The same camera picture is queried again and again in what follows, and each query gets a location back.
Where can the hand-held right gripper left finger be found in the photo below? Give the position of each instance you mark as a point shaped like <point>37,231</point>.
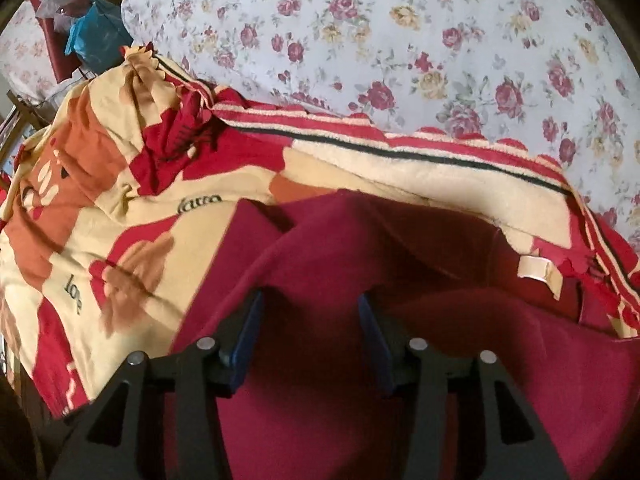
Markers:
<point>245,340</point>

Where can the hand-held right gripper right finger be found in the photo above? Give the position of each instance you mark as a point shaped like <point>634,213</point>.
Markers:
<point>375,345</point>

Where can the dark red fleece garment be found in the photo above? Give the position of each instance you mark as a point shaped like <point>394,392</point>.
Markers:
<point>375,270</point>

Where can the printed orange cream blanket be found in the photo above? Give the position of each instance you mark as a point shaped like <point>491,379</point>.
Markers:
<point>125,220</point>

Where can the floral bed sheet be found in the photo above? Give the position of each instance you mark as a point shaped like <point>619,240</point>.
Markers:
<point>400,45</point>

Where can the wooden chair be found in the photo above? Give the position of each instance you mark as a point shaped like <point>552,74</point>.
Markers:
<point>22,110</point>

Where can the teal plastic bag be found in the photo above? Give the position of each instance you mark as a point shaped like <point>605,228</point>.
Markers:
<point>95,32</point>

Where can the red cloth bag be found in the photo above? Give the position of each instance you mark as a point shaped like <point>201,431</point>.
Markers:
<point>52,35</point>

